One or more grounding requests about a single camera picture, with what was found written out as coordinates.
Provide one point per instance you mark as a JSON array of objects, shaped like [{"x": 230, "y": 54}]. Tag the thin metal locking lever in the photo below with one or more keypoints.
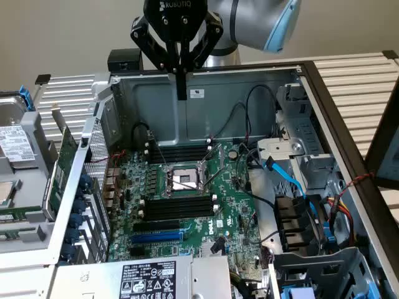
[
  {"x": 159, "y": 152},
  {"x": 214, "y": 177}
]

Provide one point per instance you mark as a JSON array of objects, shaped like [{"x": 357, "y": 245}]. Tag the black table end cap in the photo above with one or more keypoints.
[
  {"x": 42, "y": 79},
  {"x": 390, "y": 54}
]

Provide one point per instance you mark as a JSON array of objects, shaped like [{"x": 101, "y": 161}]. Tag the metal rear port block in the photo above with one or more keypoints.
[{"x": 111, "y": 187}]

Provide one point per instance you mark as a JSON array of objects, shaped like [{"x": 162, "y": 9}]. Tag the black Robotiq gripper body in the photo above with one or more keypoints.
[{"x": 174, "y": 15}]

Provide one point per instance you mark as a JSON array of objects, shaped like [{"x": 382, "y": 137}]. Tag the blue disk carrier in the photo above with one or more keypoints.
[{"x": 297, "y": 293}]

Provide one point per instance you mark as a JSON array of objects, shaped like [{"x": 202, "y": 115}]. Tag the silver CPU chip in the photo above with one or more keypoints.
[{"x": 7, "y": 193}]

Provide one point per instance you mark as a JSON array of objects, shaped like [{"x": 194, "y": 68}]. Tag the black fan shroud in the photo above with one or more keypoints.
[{"x": 290, "y": 218}]

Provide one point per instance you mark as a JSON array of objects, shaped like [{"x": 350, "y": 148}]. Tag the short black expansion slot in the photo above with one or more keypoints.
[{"x": 138, "y": 252}]

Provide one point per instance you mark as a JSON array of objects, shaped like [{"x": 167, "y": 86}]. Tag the green graphics card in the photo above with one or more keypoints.
[{"x": 65, "y": 155}]

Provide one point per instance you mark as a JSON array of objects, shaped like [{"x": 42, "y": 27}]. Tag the silver socket cover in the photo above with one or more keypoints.
[{"x": 218, "y": 155}]

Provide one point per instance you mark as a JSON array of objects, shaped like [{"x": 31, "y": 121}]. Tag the black framed monitor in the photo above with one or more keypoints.
[{"x": 389, "y": 162}]

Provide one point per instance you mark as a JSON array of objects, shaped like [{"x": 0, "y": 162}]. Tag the silver power supply with label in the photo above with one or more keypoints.
[{"x": 93, "y": 280}]

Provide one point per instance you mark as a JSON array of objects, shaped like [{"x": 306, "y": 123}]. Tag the blue expansion slot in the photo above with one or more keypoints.
[{"x": 156, "y": 239}]

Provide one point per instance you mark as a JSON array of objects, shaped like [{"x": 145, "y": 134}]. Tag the green Dell motherboard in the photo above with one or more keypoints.
[{"x": 230, "y": 199}]

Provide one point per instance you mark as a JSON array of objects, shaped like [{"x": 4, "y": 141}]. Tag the blue card retention clip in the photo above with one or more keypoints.
[
  {"x": 85, "y": 181},
  {"x": 80, "y": 205},
  {"x": 68, "y": 251},
  {"x": 76, "y": 220},
  {"x": 73, "y": 235}
]

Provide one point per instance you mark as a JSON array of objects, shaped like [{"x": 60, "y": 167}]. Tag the grey disk bay cage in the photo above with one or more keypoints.
[{"x": 327, "y": 264}]

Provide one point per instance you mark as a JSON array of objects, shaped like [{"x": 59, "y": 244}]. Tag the silver metal drive cage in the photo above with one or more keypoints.
[{"x": 311, "y": 134}]

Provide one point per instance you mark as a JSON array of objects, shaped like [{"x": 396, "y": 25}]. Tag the open metal PC case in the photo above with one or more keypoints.
[{"x": 237, "y": 84}]

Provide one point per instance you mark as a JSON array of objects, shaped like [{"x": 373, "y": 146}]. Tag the silver chipset heatsink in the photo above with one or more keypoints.
[{"x": 215, "y": 249}]

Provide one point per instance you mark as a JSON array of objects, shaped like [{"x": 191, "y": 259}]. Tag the black box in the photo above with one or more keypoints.
[{"x": 123, "y": 59}]

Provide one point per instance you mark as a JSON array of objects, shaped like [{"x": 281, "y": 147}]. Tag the black RAM slot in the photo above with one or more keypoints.
[
  {"x": 179, "y": 214},
  {"x": 199, "y": 145},
  {"x": 199, "y": 150},
  {"x": 179, "y": 210},
  {"x": 198, "y": 158},
  {"x": 179, "y": 200},
  {"x": 179, "y": 205},
  {"x": 199, "y": 154}
]

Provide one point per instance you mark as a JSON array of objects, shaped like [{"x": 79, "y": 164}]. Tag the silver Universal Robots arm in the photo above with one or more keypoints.
[{"x": 249, "y": 25}]

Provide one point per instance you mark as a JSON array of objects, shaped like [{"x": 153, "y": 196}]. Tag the blue plastic clip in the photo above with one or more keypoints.
[{"x": 329, "y": 235}]

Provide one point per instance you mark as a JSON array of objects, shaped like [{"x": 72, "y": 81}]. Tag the CPU socket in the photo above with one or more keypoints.
[{"x": 184, "y": 177}]

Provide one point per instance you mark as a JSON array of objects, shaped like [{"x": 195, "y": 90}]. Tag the long black expansion slot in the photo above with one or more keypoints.
[{"x": 156, "y": 226}]

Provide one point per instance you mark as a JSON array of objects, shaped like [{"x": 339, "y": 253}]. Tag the white label sticker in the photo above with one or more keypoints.
[{"x": 196, "y": 93}]

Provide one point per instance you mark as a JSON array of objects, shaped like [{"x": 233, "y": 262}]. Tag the silver hard disk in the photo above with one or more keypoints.
[{"x": 15, "y": 146}]

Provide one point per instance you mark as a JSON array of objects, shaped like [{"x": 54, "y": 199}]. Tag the silver coin battery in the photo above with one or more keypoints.
[{"x": 232, "y": 154}]

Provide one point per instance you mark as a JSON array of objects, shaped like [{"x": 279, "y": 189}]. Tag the silver metal bracket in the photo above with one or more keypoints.
[{"x": 277, "y": 149}]

